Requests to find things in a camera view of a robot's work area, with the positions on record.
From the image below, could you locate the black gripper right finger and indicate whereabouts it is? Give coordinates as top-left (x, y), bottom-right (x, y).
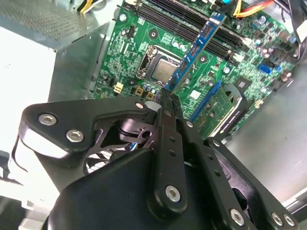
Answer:
top-left (171, 94), bottom-right (300, 230)

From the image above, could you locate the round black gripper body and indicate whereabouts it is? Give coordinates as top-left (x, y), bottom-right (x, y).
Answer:
top-left (42, 147), bottom-right (223, 230)

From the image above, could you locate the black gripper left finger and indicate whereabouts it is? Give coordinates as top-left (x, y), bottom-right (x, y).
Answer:
top-left (18, 88), bottom-right (189, 218)

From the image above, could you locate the blue RAM stick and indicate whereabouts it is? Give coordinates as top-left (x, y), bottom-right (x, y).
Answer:
top-left (165, 12), bottom-right (228, 93)

